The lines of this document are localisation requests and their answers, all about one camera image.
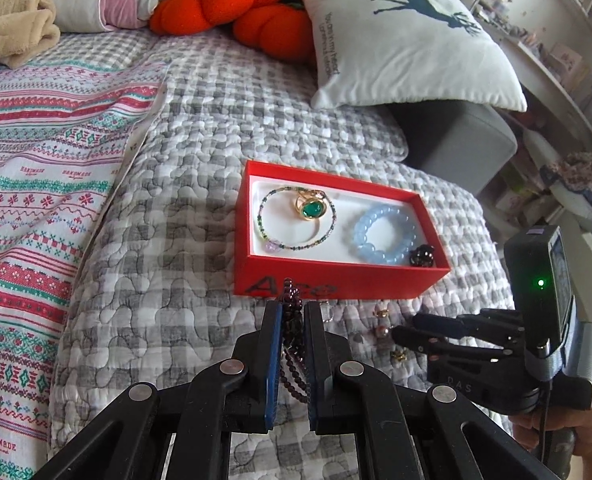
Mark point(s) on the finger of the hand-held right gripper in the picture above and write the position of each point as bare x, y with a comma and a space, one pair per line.
415, 339
440, 323

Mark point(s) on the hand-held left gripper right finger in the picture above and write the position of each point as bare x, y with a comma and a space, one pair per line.
316, 365

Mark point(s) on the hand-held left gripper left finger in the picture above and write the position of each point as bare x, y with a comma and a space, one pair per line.
273, 360

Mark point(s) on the pearl earring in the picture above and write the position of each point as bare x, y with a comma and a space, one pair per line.
379, 331

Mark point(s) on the red jewelry box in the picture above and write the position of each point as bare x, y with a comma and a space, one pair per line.
336, 240

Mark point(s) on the small gold earring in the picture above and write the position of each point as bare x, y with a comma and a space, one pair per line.
400, 355
381, 312

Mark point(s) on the black bead charm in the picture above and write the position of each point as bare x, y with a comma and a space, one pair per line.
422, 255

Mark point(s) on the floral cloth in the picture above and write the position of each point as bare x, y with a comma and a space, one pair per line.
588, 175

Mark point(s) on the grey checked quilt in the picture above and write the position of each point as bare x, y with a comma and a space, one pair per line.
201, 210

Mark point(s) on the grey fabric ottoman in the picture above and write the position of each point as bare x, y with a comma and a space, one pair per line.
455, 135

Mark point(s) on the white bookshelf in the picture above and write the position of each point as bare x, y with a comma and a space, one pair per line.
560, 35

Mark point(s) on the white deer print cushion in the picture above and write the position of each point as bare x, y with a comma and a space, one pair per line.
400, 45

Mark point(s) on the patterned striped bed sheet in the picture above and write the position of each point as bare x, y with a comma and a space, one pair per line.
41, 200

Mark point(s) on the orange pumpkin plush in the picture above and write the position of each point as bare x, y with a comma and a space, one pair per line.
206, 2
276, 30

